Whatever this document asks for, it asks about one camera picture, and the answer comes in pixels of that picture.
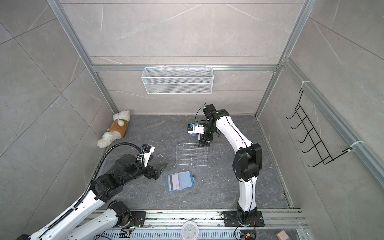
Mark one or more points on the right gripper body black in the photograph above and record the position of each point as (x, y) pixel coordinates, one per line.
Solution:
(208, 135)

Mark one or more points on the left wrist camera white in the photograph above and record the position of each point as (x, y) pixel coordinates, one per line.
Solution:
(145, 154)

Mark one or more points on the white teddy bear brown vest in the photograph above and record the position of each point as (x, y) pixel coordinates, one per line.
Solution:
(117, 130)

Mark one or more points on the card with black stripe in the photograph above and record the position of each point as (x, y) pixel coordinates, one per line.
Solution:
(173, 182)

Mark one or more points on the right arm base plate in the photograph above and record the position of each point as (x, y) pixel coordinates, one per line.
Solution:
(238, 218)

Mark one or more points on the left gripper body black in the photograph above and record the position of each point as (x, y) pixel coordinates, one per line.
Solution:
(139, 170)

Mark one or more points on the blue leather card holder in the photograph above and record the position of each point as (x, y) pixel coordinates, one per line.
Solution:
(186, 181)

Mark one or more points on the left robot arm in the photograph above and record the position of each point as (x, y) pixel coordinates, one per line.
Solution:
(100, 191)

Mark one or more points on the black wire hook rack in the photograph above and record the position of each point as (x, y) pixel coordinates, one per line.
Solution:
(313, 135)

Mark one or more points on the pink block at front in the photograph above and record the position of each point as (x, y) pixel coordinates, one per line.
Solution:
(282, 235)

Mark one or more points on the white wire mesh basket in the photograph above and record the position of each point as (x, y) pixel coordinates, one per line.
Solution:
(178, 80)

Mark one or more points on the white clock at front edge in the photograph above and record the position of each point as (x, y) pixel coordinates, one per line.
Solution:
(190, 231)

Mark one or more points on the clear acrylic organizer tray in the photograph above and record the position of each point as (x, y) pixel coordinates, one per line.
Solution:
(191, 154)

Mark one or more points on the aluminium front rail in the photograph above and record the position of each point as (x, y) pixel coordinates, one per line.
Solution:
(210, 224)

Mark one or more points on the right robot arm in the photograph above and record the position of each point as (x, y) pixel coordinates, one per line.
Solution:
(247, 162)

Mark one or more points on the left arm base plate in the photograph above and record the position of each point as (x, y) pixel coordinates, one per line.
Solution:
(133, 219)

